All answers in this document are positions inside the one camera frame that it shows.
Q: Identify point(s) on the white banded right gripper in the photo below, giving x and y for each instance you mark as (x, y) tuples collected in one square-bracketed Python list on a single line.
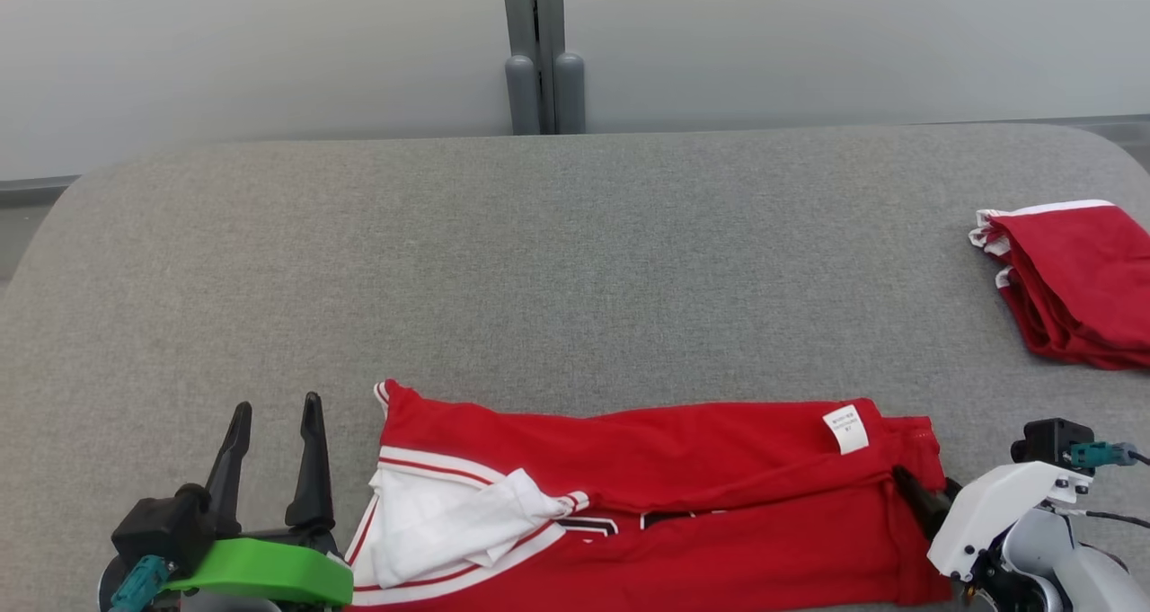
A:
[(988, 513)]

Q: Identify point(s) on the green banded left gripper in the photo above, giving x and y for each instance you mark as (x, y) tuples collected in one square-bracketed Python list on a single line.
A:
[(269, 572)]

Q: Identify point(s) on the red basketball jersey number 23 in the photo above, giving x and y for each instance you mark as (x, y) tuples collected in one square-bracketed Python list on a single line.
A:
[(674, 468)]

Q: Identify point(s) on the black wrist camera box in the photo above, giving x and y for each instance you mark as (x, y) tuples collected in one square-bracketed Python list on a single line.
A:
[(1047, 441), (166, 527)]

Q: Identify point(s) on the grey cylindrical post foot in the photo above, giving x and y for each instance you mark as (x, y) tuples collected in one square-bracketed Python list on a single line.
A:
[(570, 95), (523, 95)]

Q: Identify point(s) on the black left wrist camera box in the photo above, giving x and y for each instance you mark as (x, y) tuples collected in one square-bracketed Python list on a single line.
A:
[(166, 527)]

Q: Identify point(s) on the red shorts with white trim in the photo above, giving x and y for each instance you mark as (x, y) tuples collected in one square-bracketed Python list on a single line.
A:
[(1087, 279)]

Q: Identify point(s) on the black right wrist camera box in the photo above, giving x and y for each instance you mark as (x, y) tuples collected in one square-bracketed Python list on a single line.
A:
[(1047, 441)]

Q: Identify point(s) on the grey partition upright post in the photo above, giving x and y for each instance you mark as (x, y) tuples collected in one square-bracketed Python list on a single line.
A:
[(521, 10)]

